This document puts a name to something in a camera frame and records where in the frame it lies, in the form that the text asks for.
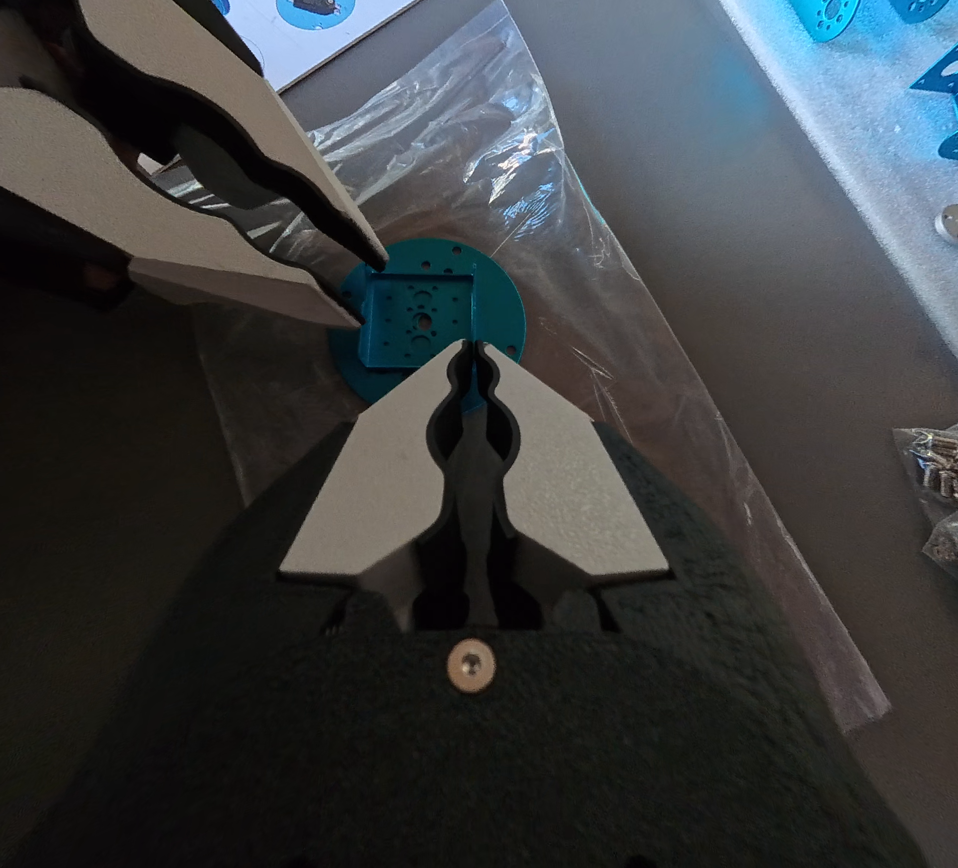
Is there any blue round base plate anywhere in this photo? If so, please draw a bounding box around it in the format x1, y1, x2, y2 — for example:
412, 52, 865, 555
328, 236, 526, 406

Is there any large clear plastic bag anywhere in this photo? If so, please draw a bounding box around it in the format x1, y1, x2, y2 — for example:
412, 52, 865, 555
191, 0, 893, 734

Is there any grey desk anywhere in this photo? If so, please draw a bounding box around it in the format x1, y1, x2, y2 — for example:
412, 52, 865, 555
0, 0, 958, 868

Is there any white foam sheet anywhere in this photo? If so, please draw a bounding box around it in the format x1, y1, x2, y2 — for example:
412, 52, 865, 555
687, 0, 958, 311

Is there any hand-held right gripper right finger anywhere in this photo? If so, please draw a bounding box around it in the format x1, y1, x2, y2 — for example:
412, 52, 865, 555
473, 340, 669, 633

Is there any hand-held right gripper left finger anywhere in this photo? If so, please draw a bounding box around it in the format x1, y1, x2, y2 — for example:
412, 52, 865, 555
278, 340, 476, 633

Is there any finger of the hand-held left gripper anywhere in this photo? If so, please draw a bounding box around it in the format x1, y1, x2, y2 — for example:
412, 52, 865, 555
66, 0, 392, 270
0, 83, 365, 331

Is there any blue square servo bracket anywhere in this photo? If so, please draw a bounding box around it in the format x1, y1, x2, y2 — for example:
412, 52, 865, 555
357, 271, 481, 372

